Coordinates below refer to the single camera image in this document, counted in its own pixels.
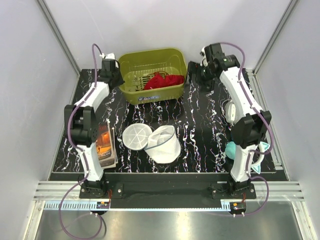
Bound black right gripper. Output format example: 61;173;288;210
182;61;216;93

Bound red bra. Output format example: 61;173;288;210
143;73;185;90

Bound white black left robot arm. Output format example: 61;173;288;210
64;57;124;198

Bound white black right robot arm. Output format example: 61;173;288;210
186;42;274;199

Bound white mesh laundry bag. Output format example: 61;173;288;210
122;123;181;164

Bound olive green plastic basket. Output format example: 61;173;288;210
118;48;187;105

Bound dark orange paperback book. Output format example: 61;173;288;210
96;122;117;169

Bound teal cat-ear headphones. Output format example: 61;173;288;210
225;141;270;174

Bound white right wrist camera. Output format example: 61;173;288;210
200;46;208;67

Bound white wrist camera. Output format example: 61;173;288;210
200;46;208;67
99;52;116;60

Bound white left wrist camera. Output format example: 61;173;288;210
99;52;116;60

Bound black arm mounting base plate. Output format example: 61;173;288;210
78;173;257;216

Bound white slotted cable duct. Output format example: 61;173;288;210
44;200;110;211

